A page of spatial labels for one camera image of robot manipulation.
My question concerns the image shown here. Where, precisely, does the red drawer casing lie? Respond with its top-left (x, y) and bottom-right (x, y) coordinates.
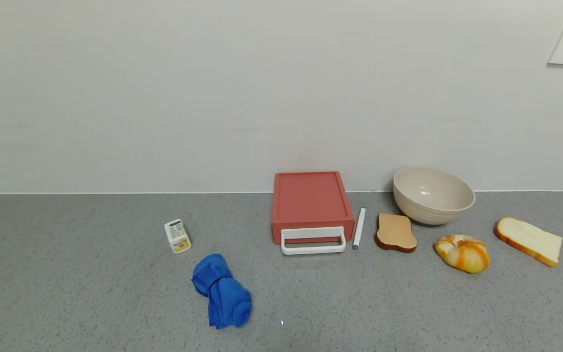
top-left (271, 171), bottom-right (355, 228)

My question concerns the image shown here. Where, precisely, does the white marker pen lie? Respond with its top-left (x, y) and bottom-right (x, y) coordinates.
top-left (352, 208), bottom-right (367, 250)

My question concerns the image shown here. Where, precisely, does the brown toast slice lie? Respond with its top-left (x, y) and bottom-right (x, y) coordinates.
top-left (375, 213), bottom-right (418, 253)

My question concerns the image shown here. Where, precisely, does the blue crumpled cloth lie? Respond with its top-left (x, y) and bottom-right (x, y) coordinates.
top-left (191, 253), bottom-right (253, 330)

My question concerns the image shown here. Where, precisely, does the beige ribbed bowl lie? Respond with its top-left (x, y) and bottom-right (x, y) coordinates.
top-left (393, 166), bottom-right (476, 225)

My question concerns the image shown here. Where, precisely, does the orange striped bread roll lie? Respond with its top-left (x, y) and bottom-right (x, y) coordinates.
top-left (434, 234), bottom-right (491, 274)

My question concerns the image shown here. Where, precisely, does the white bread slice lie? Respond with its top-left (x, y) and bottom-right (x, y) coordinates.
top-left (495, 217), bottom-right (563, 267)

